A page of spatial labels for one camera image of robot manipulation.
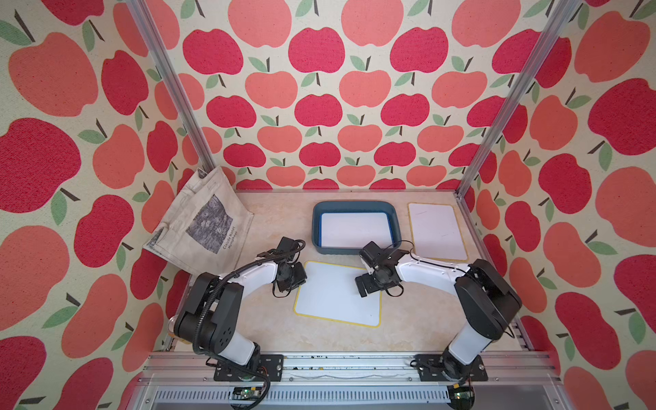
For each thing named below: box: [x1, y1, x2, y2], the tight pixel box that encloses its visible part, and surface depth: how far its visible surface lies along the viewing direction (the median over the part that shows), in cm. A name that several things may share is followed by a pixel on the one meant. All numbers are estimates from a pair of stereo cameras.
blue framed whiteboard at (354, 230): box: [318, 211, 394, 249], surface depth 107 cm
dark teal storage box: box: [311, 200, 402, 256], surface depth 108 cm
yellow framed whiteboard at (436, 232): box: [407, 202, 469, 262], surface depth 110 cm
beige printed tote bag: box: [143, 165, 255, 275], surface depth 89 cm
